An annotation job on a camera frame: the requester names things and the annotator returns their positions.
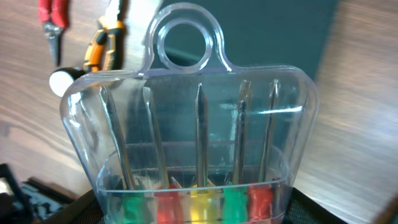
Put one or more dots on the red handled snips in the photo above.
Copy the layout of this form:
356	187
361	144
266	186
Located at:
53	14

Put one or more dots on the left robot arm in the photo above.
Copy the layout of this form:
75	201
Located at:
30	201

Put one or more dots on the round white black tape measure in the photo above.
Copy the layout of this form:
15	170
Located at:
62	78

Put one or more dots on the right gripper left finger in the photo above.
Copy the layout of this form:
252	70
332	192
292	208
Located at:
85	210

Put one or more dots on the clear case of screwdrivers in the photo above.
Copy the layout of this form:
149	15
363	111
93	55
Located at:
190	137

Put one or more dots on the orange black pliers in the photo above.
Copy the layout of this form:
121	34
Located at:
105	50

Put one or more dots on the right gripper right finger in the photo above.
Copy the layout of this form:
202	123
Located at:
303	210

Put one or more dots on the black open box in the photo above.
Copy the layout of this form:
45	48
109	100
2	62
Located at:
256	33

